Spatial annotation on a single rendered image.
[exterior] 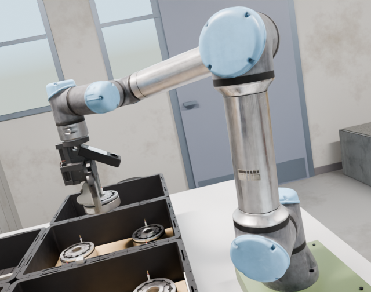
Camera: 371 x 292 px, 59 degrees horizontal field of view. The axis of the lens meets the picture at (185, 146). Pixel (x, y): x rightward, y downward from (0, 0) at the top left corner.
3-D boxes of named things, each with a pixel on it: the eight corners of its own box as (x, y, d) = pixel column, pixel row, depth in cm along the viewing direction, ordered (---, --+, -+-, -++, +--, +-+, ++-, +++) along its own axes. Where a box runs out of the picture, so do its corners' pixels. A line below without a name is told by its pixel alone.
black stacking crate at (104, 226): (176, 229, 111) (169, 197, 108) (191, 279, 82) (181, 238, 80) (58, 259, 107) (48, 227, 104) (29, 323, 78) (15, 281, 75)
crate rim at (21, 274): (171, 202, 109) (169, 196, 108) (184, 245, 80) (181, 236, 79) (49, 232, 105) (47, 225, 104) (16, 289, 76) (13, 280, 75)
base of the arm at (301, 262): (305, 251, 92) (299, 219, 91) (329, 284, 78) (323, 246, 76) (253, 263, 93) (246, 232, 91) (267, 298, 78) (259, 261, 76)
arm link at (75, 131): (87, 118, 91) (82, 122, 83) (91, 134, 92) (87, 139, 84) (59, 123, 90) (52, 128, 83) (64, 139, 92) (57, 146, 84)
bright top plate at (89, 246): (97, 240, 104) (97, 238, 104) (90, 257, 94) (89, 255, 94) (66, 247, 104) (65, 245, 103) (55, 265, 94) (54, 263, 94)
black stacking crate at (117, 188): (168, 199, 140) (162, 174, 138) (176, 228, 111) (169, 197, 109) (75, 221, 136) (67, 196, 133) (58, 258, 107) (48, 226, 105)
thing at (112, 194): (119, 189, 102) (118, 188, 101) (116, 200, 92) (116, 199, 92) (86, 197, 101) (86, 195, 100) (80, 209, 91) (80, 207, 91)
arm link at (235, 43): (300, 253, 76) (276, 3, 63) (288, 296, 63) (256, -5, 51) (250, 247, 81) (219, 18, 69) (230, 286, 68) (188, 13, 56)
